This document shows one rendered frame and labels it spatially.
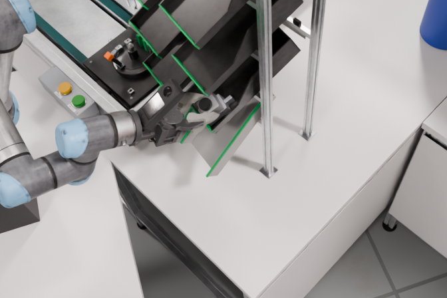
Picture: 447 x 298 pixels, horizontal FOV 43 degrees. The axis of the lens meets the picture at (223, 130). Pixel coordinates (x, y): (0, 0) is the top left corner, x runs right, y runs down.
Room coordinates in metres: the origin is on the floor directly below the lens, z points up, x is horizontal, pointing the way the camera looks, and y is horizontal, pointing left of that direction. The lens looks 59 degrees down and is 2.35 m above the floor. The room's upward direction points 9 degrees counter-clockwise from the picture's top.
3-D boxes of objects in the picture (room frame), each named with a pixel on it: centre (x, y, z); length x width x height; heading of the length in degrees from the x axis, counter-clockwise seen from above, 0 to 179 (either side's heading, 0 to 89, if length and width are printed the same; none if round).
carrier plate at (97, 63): (1.12, 0.24, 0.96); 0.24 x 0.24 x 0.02; 37
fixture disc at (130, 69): (1.12, 0.24, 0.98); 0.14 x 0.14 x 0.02
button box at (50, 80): (1.06, 0.46, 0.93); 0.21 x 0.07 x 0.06; 37
